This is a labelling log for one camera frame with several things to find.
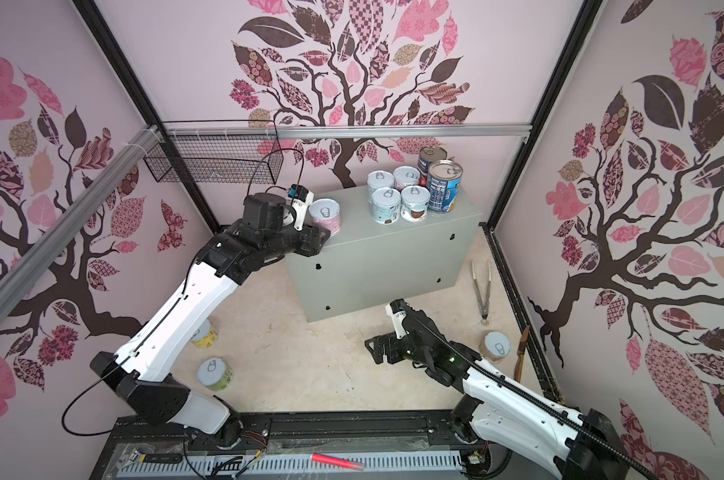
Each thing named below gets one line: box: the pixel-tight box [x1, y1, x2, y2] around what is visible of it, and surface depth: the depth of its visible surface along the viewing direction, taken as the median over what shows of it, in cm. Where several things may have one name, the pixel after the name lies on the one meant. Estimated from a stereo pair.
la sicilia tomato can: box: [417, 146, 448, 189], surface depth 78 cm
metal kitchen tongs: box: [471, 260, 492, 325], surface depth 99 cm
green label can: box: [197, 357, 234, 392], surface depth 81 cm
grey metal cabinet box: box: [286, 189, 482, 323], surface depth 83 cm
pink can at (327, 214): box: [309, 198, 341, 237], surface depth 70 cm
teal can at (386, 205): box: [371, 187, 401, 226], surface depth 74 cm
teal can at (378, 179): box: [367, 170, 395, 202], surface depth 78 cm
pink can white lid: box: [392, 166, 421, 192], surface depth 79 cm
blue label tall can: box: [427, 160, 464, 213], surface depth 73 cm
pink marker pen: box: [310, 453, 364, 470], surface depth 71 cm
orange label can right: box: [479, 331, 511, 363], surface depth 85 cm
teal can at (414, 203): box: [400, 185, 431, 223], surface depth 74 cm
